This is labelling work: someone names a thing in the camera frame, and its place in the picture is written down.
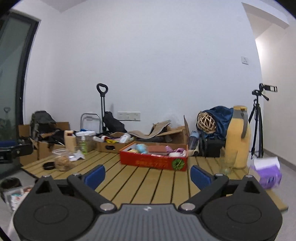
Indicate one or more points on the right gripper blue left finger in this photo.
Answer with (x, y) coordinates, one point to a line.
(94, 177)

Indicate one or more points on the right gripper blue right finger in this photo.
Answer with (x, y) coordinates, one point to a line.
(200, 177)

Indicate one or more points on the red brown sponge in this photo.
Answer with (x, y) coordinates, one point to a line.
(157, 150)

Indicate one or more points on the light blue plush toy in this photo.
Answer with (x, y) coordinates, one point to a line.
(141, 148)

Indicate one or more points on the red cardboard tray box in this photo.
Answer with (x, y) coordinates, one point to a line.
(176, 158)

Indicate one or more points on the wooden slat folding table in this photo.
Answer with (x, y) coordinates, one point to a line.
(127, 184)

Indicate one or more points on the black case on floor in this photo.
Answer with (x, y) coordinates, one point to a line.
(210, 147)

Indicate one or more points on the green spray bottle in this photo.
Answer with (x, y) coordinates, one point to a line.
(83, 145)

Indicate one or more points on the clear drinking glass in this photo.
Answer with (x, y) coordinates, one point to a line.
(226, 161)

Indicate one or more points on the floor cardboard boxes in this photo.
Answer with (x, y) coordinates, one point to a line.
(41, 150)

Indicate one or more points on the clear snack jar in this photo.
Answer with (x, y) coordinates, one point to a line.
(62, 159)

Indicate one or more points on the small brown cardboard tray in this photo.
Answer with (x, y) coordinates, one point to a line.
(111, 147)

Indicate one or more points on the blue water bottle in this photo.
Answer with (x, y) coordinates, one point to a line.
(194, 140)

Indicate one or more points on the wicker basket with lid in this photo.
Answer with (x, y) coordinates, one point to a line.
(91, 145)

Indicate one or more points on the black jar lid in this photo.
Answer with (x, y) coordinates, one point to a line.
(49, 166)

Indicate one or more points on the wooden block box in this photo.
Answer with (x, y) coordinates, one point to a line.
(70, 141)

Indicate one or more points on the black backpack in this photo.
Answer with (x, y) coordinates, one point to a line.
(41, 123)

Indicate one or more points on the open brown cardboard box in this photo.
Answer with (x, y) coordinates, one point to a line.
(178, 135)

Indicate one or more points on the white tube bottle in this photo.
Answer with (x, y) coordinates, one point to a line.
(125, 138)

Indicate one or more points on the metal folding chair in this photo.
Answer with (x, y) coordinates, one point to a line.
(90, 122)

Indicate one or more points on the dark blue fabric bag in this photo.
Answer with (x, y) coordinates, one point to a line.
(222, 116)

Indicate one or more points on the woven rattan ball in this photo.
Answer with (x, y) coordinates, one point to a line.
(205, 122)

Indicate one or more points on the black bag on trolley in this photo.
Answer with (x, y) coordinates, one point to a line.
(113, 125)

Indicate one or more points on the purple tissue box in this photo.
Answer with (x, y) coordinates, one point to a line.
(266, 171)

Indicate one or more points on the dark glass sliding door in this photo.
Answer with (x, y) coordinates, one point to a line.
(17, 35)

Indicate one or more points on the black camera tripod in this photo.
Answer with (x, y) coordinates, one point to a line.
(256, 114)

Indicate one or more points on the wall power outlet strip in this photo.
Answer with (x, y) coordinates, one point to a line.
(128, 116)

